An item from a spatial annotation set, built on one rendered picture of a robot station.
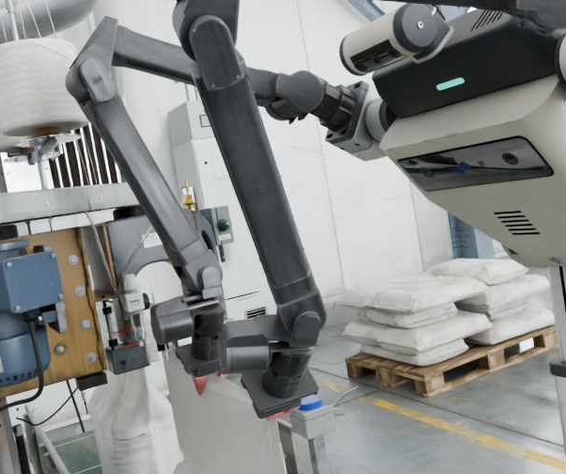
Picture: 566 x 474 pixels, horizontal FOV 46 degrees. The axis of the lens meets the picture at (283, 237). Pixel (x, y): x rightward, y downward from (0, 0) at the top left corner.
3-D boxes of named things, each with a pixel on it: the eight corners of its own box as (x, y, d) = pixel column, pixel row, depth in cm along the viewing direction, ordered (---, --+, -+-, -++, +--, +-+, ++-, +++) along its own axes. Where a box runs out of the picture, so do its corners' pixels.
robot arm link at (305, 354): (322, 351, 88) (311, 317, 92) (271, 354, 86) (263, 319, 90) (309, 380, 93) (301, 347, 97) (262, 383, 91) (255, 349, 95)
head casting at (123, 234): (229, 319, 155) (208, 194, 153) (127, 345, 144) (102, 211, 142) (187, 308, 181) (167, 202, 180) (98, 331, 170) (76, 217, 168)
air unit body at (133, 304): (156, 343, 141) (143, 272, 140) (134, 349, 139) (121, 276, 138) (150, 340, 145) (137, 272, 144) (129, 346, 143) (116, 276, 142)
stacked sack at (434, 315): (463, 319, 413) (460, 298, 412) (406, 335, 398) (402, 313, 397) (406, 309, 475) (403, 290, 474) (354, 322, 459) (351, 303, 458)
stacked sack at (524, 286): (558, 292, 446) (556, 271, 445) (485, 315, 415) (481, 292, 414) (509, 289, 485) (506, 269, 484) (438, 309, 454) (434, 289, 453)
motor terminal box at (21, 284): (69, 314, 116) (57, 249, 115) (16, 329, 108) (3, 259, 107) (42, 315, 121) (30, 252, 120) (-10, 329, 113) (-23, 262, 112)
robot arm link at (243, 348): (323, 314, 84) (306, 278, 91) (235, 317, 81) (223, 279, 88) (309, 387, 89) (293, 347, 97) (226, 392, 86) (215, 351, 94)
